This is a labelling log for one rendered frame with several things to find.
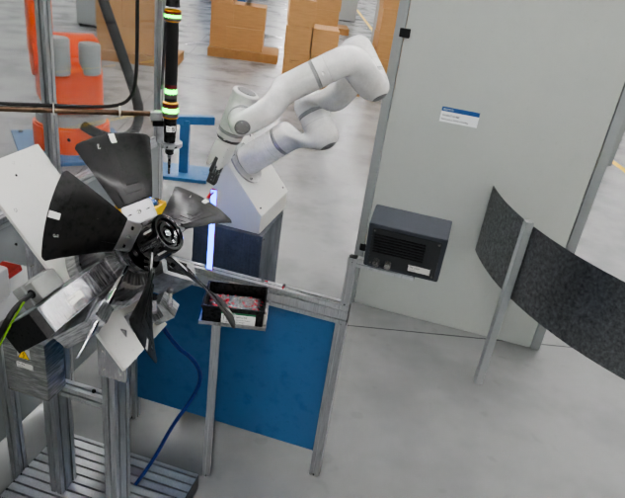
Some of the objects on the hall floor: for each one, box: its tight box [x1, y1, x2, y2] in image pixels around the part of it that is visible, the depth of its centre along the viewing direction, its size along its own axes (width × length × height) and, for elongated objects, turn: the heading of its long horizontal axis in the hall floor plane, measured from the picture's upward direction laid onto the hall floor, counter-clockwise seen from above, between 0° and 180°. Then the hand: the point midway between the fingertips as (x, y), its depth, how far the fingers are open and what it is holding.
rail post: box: [309, 323, 348, 477], centre depth 243 cm, size 4×4×78 cm
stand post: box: [102, 366, 130, 498], centre depth 208 cm, size 4×9×91 cm, turn 150°
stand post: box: [42, 346, 77, 495], centre depth 207 cm, size 4×9×115 cm, turn 150°
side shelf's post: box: [0, 333, 27, 480], centre depth 220 cm, size 4×4×83 cm
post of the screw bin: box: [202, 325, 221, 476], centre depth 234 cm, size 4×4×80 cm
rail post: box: [129, 358, 140, 419], centre depth 259 cm, size 4×4×78 cm
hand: (212, 177), depth 200 cm, fingers closed
